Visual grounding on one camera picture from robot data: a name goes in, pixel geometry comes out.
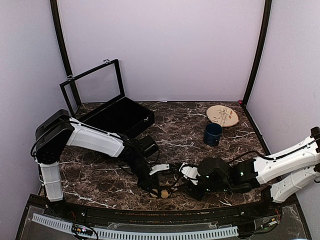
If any brown argyle sock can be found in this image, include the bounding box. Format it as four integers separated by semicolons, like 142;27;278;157
150;189;171;199

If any left black frame post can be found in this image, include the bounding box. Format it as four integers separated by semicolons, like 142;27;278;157
50;0;73;81

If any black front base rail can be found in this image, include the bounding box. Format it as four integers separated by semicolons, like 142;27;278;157
24;193;298;226

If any black storage box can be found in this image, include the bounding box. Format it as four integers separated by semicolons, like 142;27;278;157
76;97;155;138

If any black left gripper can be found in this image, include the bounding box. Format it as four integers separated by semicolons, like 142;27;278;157
128;155;161;197

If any dark blue cup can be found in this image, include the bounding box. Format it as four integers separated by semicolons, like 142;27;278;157
203;123;223;147

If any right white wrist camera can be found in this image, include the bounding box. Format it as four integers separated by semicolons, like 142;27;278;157
179;162;200;186

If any black frame post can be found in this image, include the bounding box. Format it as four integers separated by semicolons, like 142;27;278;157
241;0;273;106
50;0;73;81

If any black box glass lid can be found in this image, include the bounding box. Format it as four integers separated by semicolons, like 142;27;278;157
59;59;126;118

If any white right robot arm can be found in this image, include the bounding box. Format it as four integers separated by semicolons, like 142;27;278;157
179;126;320;217

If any right black frame post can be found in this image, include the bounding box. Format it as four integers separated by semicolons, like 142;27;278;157
241;0;273;106

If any white slotted cable duct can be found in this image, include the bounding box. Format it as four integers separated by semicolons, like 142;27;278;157
31;213;239;240

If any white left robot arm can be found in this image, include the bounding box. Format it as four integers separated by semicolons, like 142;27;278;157
30;109;161;218

